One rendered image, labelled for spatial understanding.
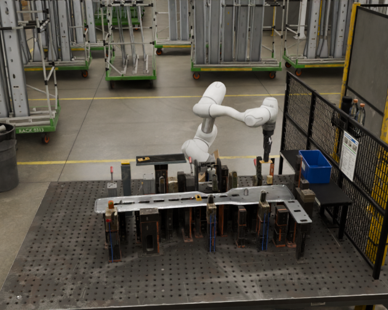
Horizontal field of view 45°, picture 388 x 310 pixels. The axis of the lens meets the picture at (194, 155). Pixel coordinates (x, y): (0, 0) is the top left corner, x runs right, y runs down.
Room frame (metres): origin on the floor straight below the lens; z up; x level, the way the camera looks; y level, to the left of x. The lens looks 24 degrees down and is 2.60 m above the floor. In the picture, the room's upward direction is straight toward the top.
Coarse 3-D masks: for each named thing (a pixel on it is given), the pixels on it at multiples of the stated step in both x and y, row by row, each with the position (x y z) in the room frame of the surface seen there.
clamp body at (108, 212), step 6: (108, 210) 2.54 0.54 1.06; (114, 210) 2.54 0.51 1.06; (108, 216) 2.49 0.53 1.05; (114, 216) 2.49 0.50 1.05; (108, 222) 2.48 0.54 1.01; (114, 222) 2.49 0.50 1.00; (108, 228) 2.49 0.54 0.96; (114, 228) 2.49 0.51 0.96; (108, 234) 2.50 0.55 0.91; (114, 234) 2.51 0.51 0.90; (108, 240) 2.50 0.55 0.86; (114, 240) 2.50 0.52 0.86; (108, 246) 2.50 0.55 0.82; (114, 246) 2.50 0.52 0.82; (108, 252) 2.49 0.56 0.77; (114, 252) 2.50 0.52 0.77; (120, 252) 2.56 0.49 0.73; (114, 258) 2.50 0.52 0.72; (120, 258) 2.50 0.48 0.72
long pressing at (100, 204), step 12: (192, 192) 2.89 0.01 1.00; (228, 192) 2.89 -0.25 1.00; (240, 192) 2.89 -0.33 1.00; (252, 192) 2.89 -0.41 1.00; (276, 192) 2.89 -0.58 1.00; (288, 192) 2.89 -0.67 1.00; (96, 204) 2.73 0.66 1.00; (120, 204) 2.72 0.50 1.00; (132, 204) 2.72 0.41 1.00; (144, 204) 2.72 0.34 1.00; (156, 204) 2.72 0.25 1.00; (168, 204) 2.72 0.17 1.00; (180, 204) 2.72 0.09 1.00; (192, 204) 2.73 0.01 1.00; (204, 204) 2.73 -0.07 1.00; (216, 204) 2.74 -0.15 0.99; (240, 204) 2.73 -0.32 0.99
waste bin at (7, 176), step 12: (0, 132) 4.99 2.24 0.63; (12, 132) 4.83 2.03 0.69; (0, 144) 4.69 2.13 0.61; (12, 144) 4.82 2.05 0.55; (0, 156) 4.70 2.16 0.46; (12, 156) 4.82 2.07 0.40; (0, 168) 4.70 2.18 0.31; (12, 168) 4.81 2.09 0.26; (0, 180) 4.69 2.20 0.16; (12, 180) 4.79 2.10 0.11
